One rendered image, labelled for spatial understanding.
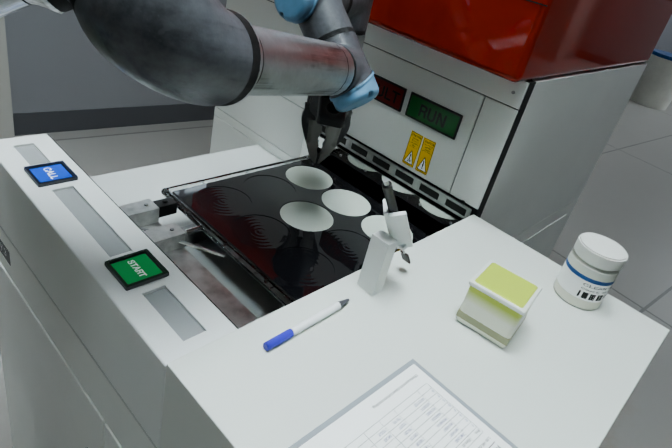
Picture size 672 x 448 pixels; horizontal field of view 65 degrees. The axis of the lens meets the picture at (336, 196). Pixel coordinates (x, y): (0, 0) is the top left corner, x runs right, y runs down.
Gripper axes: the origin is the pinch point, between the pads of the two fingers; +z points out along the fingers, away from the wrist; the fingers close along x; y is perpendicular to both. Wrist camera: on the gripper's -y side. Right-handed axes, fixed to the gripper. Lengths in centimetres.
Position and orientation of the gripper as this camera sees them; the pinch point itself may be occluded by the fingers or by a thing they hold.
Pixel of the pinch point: (317, 158)
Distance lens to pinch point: 101.5
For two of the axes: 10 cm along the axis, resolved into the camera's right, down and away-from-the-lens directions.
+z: -2.1, 8.5, 4.8
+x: -9.7, -1.5, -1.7
